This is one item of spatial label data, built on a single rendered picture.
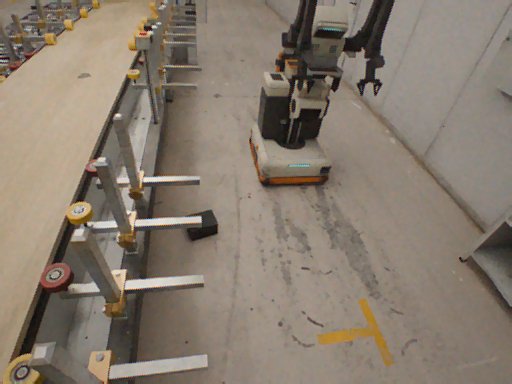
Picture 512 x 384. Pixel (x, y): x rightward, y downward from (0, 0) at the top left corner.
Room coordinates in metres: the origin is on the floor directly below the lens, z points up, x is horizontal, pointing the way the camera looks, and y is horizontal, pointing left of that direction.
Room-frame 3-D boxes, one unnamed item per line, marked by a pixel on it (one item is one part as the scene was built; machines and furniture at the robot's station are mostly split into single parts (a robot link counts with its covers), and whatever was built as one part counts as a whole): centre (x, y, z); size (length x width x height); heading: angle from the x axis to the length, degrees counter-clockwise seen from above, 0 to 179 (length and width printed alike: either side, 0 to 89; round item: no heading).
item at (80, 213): (0.59, 0.60, 0.85); 0.08 x 0.08 x 0.11
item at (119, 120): (0.83, 0.51, 0.91); 0.04 x 0.04 x 0.48; 15
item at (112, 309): (0.37, 0.38, 0.81); 0.14 x 0.06 x 0.05; 15
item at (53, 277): (0.35, 0.53, 0.85); 0.08 x 0.08 x 0.11
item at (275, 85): (2.30, -0.22, 0.59); 0.55 x 0.34 x 0.83; 105
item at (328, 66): (1.93, -0.32, 0.99); 0.28 x 0.16 x 0.22; 105
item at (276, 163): (2.21, -0.25, 0.16); 0.67 x 0.64 x 0.25; 15
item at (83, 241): (0.35, 0.38, 0.89); 0.04 x 0.04 x 0.48; 15
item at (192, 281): (0.40, 0.34, 0.80); 0.43 x 0.03 x 0.04; 105
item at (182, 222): (0.64, 0.40, 0.81); 0.43 x 0.03 x 0.04; 105
